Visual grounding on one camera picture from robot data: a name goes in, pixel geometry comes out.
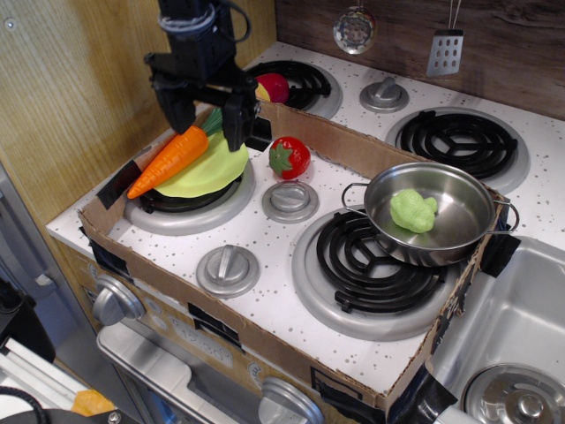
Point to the red yellow toy apple half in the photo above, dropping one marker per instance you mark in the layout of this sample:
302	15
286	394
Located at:
272	87

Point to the back right black burner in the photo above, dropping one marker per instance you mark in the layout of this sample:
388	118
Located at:
477	145

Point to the cardboard fence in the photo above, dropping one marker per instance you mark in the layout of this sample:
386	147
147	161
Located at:
269	324

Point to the hanging silver strainer ladle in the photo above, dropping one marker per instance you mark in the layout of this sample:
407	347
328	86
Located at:
355	29

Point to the yellow-green plate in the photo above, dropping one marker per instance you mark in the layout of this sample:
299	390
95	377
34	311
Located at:
210	173

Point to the front left black burner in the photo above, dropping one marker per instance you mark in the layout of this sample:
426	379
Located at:
155	201

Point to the silver knob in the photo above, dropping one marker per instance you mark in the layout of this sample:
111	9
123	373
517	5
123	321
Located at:
290	202
385	96
228	272

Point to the black burner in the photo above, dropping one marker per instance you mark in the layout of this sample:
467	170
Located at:
477	145
309	86
364	277
155	201

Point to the silver sink drain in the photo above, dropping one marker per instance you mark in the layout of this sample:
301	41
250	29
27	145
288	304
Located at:
511	393

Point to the silver knob centre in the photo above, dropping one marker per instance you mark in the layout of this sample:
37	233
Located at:
290	202

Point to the orange toy carrot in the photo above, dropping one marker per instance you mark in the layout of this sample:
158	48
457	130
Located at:
183	149

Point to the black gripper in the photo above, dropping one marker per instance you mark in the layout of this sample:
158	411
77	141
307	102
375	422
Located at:
200	65

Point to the silver knob front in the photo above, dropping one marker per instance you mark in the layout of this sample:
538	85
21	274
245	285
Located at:
228	272

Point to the right silver oven dial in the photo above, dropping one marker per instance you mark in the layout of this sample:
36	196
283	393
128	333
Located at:
282	403

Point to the left silver oven dial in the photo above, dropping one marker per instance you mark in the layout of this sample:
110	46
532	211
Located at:
115	302

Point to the orange sponge piece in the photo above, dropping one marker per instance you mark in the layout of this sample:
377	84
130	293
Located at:
90	402

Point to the steel pan with handles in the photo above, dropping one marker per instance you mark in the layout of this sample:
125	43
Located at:
467	213

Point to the silver oven door handle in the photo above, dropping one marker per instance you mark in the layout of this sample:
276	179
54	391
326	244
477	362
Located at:
165	382

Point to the green toy lettuce piece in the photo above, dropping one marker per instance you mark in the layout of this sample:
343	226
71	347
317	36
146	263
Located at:
411	211

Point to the back left black burner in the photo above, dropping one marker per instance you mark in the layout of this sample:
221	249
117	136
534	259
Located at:
309	86

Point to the red toy strawberry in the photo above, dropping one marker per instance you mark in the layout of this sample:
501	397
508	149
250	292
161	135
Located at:
289	158

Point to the silver sink basin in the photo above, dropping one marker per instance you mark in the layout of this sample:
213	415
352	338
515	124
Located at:
514	318

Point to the silver knob back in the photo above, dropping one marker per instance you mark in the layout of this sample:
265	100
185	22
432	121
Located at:
385	96

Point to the front right black burner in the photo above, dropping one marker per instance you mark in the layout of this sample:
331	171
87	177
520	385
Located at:
364	277

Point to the hanging silver slotted spatula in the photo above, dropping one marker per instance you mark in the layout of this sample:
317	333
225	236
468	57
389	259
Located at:
447	46

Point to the silver oven dial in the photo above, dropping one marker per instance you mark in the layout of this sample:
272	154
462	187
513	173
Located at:
282	403
115	302

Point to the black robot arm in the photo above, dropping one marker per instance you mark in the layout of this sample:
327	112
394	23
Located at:
201	67

